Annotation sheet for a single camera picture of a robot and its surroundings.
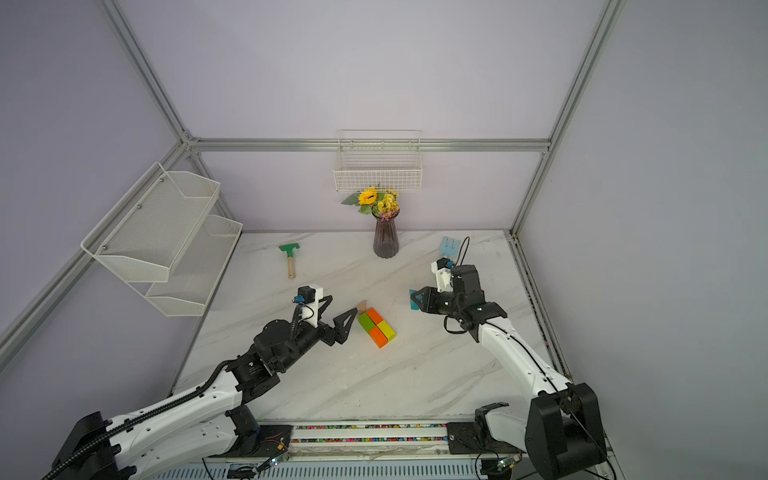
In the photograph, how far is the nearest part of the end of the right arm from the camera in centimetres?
60

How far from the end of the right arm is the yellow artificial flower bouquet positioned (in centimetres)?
34

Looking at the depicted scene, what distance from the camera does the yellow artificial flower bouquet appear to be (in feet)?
3.14
